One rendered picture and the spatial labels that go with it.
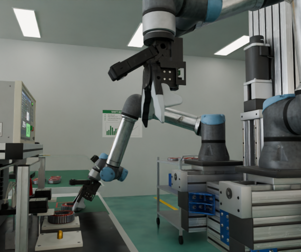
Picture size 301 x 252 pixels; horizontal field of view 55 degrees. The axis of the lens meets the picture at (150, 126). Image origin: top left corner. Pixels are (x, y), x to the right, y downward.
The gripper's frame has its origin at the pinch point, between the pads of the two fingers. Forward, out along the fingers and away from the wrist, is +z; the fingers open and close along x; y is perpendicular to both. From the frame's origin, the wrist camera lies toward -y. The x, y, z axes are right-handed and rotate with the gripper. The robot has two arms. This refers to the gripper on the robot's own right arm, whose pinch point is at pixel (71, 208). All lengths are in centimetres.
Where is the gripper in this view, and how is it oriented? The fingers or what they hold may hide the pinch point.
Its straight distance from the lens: 173.3
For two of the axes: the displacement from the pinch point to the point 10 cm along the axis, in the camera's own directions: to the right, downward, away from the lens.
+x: -2.7, 0.7, 9.6
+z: -4.8, 8.5, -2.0
